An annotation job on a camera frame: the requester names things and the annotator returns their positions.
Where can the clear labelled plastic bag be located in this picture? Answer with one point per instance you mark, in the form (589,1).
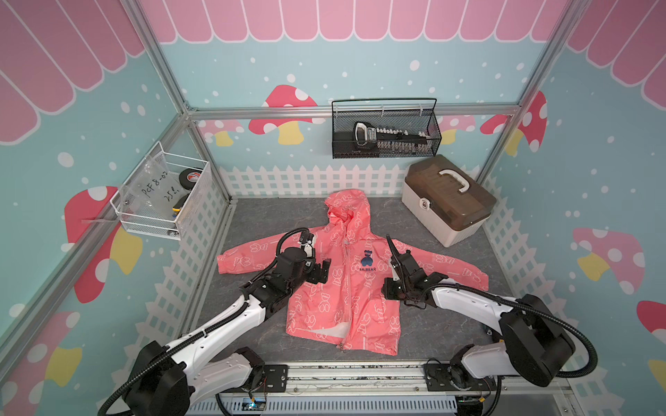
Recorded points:
(153,190)

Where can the black wire mesh wall basket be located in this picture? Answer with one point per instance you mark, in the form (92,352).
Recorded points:
(416,115)

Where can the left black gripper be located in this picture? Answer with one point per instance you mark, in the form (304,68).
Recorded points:
(315,278)

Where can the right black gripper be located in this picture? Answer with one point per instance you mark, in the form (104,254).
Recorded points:
(388,282)

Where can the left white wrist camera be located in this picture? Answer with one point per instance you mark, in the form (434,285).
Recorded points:
(307,243)

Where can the beige toolbox with brown lid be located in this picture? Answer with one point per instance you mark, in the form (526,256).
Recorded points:
(447,201)

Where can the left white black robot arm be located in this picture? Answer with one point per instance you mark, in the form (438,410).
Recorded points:
(167,380)

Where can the socket wrench set in basket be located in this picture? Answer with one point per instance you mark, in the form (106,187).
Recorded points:
(368,138)

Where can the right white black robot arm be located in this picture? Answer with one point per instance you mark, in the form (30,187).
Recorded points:
(532,343)

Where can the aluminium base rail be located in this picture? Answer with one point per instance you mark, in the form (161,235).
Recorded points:
(378,388)

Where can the black tape roll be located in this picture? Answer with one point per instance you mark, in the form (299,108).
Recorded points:
(189,178)

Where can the pink hooded rain jacket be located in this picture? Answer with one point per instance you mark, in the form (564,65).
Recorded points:
(350,309)

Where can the clear plastic wall bin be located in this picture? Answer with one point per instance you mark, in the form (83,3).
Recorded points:
(200,211)

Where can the yellow black tool in bin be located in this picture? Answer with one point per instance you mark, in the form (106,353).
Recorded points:
(179,205)

